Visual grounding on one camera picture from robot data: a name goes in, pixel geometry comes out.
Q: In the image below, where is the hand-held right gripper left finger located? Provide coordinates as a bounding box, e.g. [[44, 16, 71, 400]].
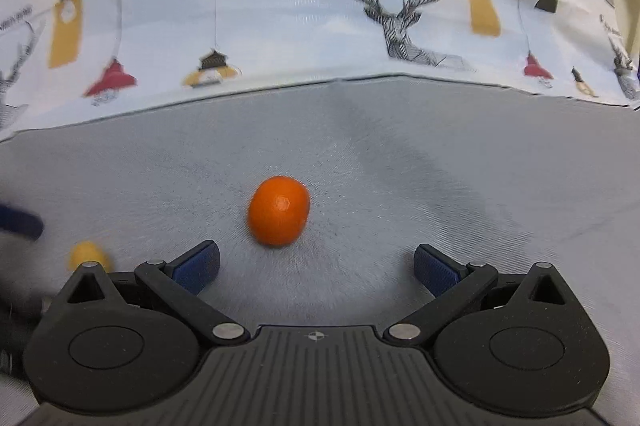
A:
[[57, 240, 251, 347]]

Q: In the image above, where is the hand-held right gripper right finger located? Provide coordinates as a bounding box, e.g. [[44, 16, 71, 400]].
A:
[[382, 243, 581, 347]]

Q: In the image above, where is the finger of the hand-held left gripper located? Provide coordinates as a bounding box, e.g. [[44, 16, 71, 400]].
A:
[[0, 298, 46, 374], [0, 200, 45, 241]]

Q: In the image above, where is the small yellow fruit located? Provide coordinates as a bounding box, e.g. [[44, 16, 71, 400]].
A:
[[68, 241, 116, 273]]

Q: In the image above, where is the small smooth orange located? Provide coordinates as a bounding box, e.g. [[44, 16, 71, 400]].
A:
[[247, 175, 311, 249]]

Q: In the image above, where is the white deer-print cloth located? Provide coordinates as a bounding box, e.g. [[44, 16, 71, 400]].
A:
[[0, 0, 640, 146]]

